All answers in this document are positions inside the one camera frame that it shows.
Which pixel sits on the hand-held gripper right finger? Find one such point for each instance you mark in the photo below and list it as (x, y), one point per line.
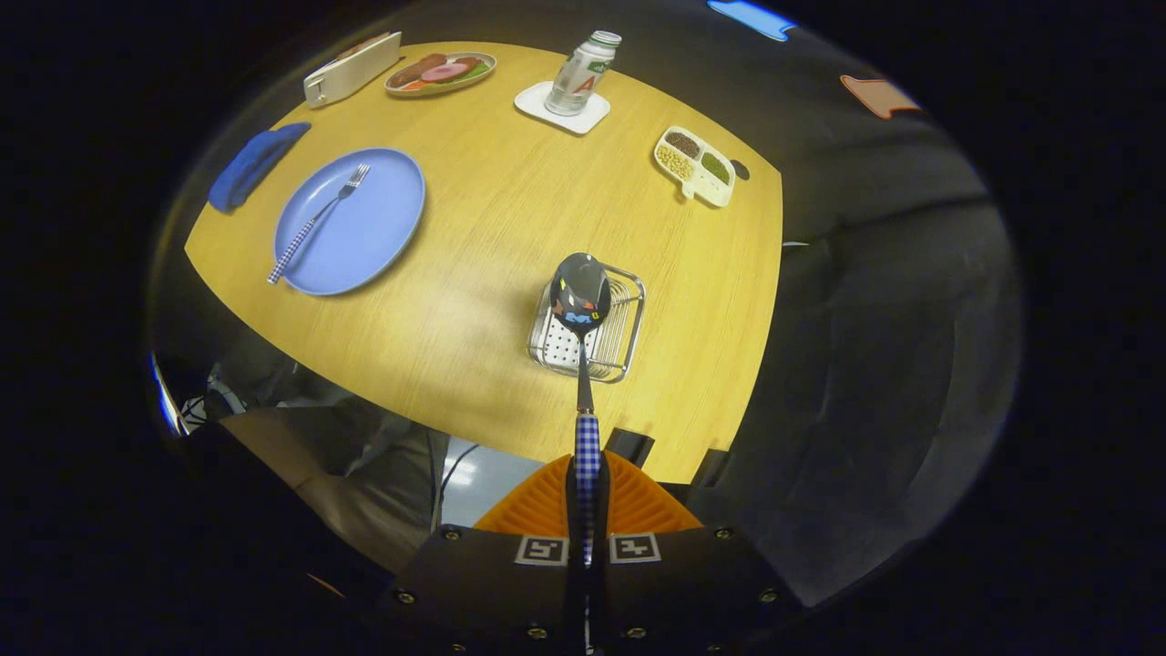
(692, 592)

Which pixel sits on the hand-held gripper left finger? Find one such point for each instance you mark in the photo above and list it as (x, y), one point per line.
(492, 592)

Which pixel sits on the person's leg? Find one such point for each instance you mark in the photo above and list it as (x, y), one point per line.
(364, 492)

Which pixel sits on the blue round plate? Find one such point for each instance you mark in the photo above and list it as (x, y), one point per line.
(364, 228)

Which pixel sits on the white divided snack dish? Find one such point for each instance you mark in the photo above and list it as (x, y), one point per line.
(697, 173)

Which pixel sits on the blue folded towel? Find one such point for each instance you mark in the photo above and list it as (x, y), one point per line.
(250, 164)

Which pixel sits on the white square coaster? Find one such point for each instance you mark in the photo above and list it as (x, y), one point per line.
(533, 102)

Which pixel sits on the red tomato slice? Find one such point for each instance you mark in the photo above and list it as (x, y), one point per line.
(414, 86)

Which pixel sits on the white drink bottle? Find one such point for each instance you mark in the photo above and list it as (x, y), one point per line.
(578, 77)

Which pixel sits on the pink ham slice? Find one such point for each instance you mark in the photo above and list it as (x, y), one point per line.
(444, 72)

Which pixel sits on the green lettuce leaf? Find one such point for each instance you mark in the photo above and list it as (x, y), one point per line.
(474, 69)

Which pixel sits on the brown meat piece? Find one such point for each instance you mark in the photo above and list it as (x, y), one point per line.
(414, 71)

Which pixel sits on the beige round food plate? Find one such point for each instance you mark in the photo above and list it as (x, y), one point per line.
(483, 64)

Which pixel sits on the white toaster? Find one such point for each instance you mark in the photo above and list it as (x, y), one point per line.
(351, 73)

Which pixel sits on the brown toast slice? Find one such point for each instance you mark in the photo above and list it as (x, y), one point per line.
(364, 44)

